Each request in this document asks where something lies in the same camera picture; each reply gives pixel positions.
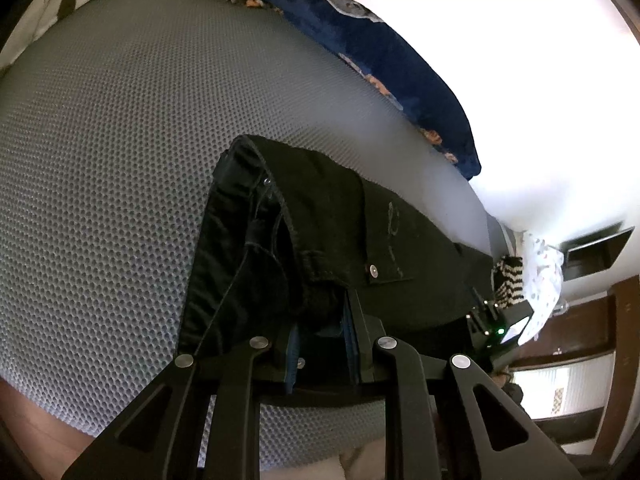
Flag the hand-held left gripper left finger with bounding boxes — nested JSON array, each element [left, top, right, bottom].
[[62, 321, 302, 480]]

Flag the brown wooden furniture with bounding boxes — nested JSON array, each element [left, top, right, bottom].
[[492, 275, 640, 457]]

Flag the black and white striped cloth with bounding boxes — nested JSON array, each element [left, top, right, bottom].
[[492, 255, 525, 311]]

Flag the blue printed blanket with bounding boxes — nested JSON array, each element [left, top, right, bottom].
[[195, 0, 482, 180]]

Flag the bright window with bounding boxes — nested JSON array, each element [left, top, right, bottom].
[[509, 352, 615, 417]]

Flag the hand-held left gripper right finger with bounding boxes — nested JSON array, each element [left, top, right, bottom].
[[344, 289, 583, 480]]

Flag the black pants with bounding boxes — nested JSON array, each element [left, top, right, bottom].
[[178, 135, 497, 406]]

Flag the grey mesh mattress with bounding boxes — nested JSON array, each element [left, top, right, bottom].
[[0, 0, 507, 441]]

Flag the white dotted cloth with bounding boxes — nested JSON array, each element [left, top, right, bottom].
[[517, 230, 566, 346]]

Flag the dark wall niche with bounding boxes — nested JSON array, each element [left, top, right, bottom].
[[559, 222, 636, 281]]

